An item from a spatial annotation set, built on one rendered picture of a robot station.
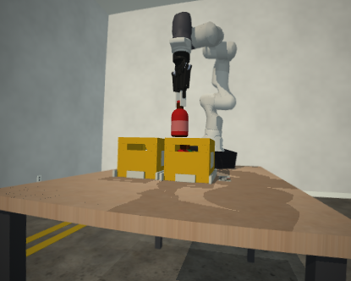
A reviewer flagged yellow divided crate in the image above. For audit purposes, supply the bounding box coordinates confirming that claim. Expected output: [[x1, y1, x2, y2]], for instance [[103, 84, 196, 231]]
[[117, 137, 165, 179], [163, 138, 215, 183]]

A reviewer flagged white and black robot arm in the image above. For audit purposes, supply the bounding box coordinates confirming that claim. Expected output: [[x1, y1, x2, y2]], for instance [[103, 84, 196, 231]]
[[170, 12, 237, 152]]

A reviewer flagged white paper pick list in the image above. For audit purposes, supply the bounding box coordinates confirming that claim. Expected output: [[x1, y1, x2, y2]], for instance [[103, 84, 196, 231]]
[[218, 176, 231, 181]]

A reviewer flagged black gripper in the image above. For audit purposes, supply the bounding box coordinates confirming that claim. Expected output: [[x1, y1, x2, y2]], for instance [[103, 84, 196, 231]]
[[172, 51, 192, 107]]

